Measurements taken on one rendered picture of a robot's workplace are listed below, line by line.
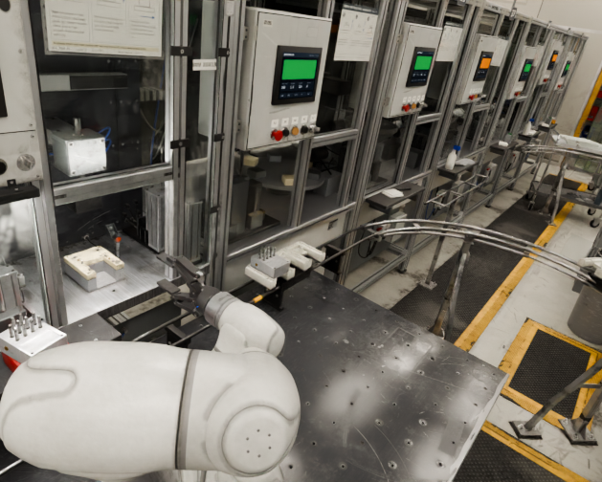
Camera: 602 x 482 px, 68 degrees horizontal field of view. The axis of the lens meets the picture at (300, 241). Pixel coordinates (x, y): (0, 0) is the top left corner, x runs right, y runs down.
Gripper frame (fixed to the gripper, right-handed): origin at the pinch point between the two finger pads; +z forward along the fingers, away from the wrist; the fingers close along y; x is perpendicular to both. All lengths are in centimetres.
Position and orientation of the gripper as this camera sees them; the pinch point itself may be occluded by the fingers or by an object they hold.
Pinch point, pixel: (166, 272)
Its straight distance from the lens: 130.2
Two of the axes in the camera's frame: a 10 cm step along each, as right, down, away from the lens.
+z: -7.7, -3.9, 5.0
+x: -6.2, 2.9, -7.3
